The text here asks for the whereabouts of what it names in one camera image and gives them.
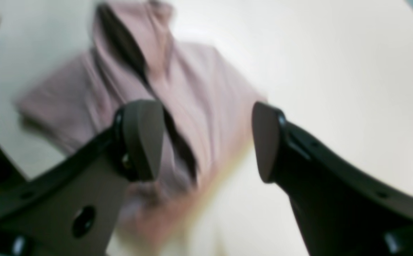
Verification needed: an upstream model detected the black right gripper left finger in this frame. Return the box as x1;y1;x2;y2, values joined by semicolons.
0;100;165;256

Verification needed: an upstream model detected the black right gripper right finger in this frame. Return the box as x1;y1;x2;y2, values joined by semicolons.
252;102;413;256

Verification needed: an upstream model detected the mauve t-shirt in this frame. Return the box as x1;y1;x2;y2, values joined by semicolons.
16;1;265;247

